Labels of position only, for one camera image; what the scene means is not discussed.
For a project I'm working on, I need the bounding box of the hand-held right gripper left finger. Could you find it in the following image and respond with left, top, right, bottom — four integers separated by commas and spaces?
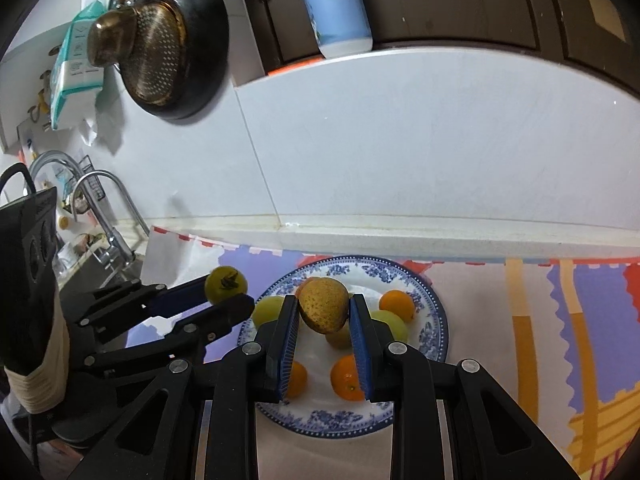
67, 295, 301, 480

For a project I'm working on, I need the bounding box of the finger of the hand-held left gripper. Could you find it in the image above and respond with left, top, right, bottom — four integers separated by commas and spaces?
75, 274, 211, 331
85, 294, 256, 370

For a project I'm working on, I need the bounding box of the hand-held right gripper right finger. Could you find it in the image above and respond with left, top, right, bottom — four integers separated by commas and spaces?
348, 294, 586, 480

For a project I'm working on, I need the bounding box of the small green fruit dark calyx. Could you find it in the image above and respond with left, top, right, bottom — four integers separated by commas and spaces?
204, 266, 249, 306

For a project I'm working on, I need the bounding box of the blue patterned white plate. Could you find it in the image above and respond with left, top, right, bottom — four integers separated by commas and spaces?
236, 256, 450, 440

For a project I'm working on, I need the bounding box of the green round fruit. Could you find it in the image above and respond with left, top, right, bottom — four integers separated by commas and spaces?
371, 310, 409, 343

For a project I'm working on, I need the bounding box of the yellow-green round fruit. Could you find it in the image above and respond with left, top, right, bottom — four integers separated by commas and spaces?
251, 295, 287, 327

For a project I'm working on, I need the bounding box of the brown spotted fruit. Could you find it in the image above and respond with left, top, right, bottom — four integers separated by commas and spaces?
298, 277, 349, 335

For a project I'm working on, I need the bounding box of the chrome gooseneck faucet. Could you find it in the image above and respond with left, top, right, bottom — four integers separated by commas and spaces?
72, 170, 151, 237

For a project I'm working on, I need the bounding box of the colourful patterned mat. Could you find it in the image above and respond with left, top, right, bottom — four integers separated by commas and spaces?
125, 225, 640, 480

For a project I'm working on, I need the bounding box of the teal tissue pack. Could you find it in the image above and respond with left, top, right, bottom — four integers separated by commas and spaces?
49, 2, 108, 131

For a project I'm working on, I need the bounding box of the brass strainer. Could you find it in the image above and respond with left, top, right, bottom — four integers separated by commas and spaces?
87, 2, 191, 106

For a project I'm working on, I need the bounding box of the black frying pan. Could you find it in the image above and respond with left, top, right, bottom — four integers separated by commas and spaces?
120, 0, 231, 121

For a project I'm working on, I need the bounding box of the white bottle blue label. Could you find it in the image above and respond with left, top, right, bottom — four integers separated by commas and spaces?
295, 0, 373, 59

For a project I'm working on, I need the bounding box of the chrome tap with handle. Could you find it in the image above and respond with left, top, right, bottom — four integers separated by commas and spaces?
87, 200, 137, 270

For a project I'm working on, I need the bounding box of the black cable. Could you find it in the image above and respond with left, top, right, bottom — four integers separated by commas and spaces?
0, 164, 38, 206

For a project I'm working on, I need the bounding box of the wire sink rack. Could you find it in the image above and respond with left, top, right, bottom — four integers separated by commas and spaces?
75, 156, 98, 196

